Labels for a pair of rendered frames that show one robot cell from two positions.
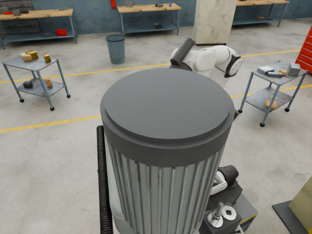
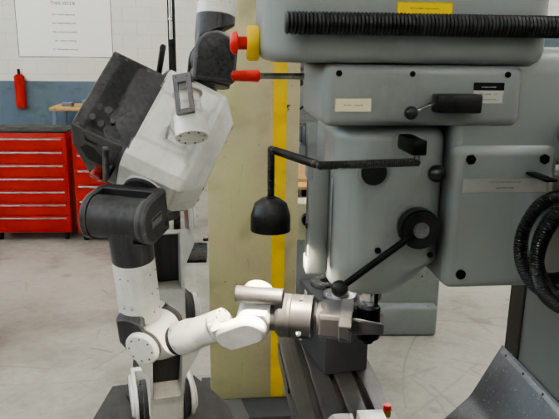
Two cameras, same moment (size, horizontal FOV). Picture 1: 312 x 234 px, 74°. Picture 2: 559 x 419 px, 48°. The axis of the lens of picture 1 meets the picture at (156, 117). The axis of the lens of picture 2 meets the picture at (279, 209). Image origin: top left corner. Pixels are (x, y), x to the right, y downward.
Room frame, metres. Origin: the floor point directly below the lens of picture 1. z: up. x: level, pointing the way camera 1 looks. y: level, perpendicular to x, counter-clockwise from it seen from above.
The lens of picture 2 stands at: (0.53, 1.21, 1.75)
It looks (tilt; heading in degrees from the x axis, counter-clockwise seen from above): 14 degrees down; 278
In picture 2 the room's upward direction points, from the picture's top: 1 degrees clockwise
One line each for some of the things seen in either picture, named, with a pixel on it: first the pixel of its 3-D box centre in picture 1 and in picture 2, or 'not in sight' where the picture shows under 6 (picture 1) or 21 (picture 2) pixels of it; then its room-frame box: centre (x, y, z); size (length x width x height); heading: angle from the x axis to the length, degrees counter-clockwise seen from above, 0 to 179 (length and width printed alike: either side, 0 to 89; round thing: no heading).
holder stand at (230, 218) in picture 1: (218, 223); (331, 320); (0.60, -0.40, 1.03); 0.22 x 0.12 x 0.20; 115
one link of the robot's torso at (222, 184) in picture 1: (211, 181); (162, 391); (1.13, -0.53, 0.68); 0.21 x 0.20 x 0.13; 115
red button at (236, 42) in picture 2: not in sight; (239, 42); (0.75, 0.10, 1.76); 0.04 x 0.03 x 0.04; 104
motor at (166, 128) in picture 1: (164, 163); not in sight; (0.26, -0.02, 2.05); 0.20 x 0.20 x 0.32
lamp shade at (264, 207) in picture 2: not in sight; (270, 213); (0.69, 0.13, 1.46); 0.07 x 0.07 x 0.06
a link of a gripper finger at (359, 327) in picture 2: not in sight; (367, 328); (0.51, 0.07, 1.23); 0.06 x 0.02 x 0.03; 179
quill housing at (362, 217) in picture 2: not in sight; (376, 204); (0.50, 0.04, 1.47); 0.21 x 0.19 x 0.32; 104
